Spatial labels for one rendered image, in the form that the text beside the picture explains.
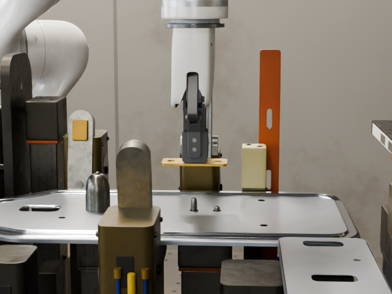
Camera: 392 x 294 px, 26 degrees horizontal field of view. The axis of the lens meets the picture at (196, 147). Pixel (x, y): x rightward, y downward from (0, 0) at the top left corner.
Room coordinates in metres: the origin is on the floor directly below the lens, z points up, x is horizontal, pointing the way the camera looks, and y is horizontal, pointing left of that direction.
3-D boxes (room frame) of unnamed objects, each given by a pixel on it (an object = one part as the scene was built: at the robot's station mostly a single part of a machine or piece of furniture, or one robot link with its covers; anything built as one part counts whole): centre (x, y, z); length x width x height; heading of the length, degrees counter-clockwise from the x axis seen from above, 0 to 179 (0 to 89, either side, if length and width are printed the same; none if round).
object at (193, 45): (1.08, 0.00, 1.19); 0.10 x 0.07 x 0.11; 177
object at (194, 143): (1.05, 0.00, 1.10); 0.03 x 0.03 x 0.07; 87
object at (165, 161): (1.08, 0.00, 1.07); 0.08 x 0.04 x 0.01; 87
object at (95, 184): (1.08, 0.13, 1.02); 0.03 x 0.03 x 0.07
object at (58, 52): (1.66, 0.30, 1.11); 0.19 x 0.12 x 0.24; 119
